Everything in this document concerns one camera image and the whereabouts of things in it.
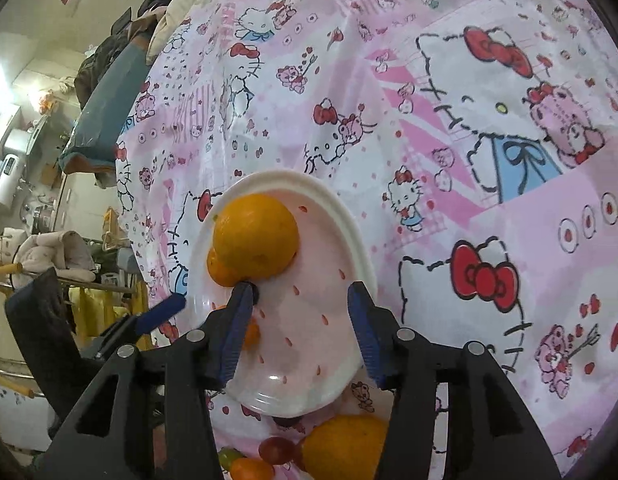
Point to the large orange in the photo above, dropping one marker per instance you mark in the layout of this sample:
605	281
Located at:
344	447
254	235

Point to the small tangerine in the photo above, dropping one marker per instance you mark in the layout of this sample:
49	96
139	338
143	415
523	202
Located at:
251	471
252	336
220	270

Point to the dark clothing pile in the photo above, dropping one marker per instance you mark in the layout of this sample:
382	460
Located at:
109	55

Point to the white plate with red drops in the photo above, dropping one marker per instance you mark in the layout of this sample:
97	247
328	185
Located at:
309	320

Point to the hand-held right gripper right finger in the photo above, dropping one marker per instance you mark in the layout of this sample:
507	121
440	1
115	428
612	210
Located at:
368	335

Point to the green grape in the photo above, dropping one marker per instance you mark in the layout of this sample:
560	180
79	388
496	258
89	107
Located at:
229	458

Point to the yellow cloth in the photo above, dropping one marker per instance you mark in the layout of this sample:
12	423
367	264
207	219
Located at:
96	310

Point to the blue cushion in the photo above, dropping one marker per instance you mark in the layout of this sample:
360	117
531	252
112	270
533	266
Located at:
106	110

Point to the pink cartoon printed blanket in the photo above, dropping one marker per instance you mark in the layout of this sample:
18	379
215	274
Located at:
439	160

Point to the white water heater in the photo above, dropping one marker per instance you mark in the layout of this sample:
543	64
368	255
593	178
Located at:
6	175

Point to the red grape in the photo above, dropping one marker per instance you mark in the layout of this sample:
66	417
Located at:
276	450

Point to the beige towel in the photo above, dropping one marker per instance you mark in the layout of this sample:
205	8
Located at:
54	255

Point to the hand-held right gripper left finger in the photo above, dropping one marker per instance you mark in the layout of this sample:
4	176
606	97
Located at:
233	340

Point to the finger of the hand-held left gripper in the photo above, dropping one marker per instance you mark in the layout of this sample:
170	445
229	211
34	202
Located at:
161	311

